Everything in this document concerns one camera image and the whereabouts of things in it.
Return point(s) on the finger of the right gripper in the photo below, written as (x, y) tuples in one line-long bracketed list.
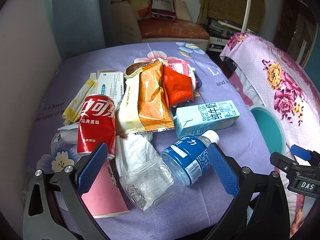
[(285, 164), (302, 153)]

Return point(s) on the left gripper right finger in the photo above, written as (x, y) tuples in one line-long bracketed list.
[(259, 208)]

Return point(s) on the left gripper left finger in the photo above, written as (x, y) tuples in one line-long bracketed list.
[(42, 216)]

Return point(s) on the blue label water bottle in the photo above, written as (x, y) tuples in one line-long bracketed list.
[(187, 158)]

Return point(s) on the red cola can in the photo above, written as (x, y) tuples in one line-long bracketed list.
[(97, 124)]

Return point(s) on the clear plastic container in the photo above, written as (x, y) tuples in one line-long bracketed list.
[(152, 185)]

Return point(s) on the yellow white plastic wrapper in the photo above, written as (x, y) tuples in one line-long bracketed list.
[(72, 112)]

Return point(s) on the white tissue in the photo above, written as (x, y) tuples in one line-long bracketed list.
[(133, 151)]

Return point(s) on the blue white milk carton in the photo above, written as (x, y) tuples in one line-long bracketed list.
[(197, 119)]

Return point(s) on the white bread wrapper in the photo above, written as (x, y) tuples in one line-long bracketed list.
[(127, 116)]

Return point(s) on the orange snack wrapper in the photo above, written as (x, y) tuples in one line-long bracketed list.
[(153, 112)]

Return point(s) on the white medicine box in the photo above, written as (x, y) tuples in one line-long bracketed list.
[(110, 83)]

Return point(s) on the red foil snack packet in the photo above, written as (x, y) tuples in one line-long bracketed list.
[(178, 88)]

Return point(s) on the pink white snack packet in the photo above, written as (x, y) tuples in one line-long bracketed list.
[(183, 67)]

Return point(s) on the teal plastic trash bin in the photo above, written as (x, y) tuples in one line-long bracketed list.
[(270, 128)]

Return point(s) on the pink floral quilt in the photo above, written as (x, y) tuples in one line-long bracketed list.
[(265, 75)]

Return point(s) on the white pole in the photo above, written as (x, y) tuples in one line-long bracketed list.
[(246, 16)]

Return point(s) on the black white tv stand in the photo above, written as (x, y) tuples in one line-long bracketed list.
[(224, 33)]

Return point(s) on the beige sofa orange cushion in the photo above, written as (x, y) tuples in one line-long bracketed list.
[(189, 36)]

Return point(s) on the hennessy bottle shaped pillow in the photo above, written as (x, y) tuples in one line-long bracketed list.
[(162, 9)]

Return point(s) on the yellow cartoon pillow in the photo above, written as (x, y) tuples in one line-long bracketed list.
[(140, 8)]

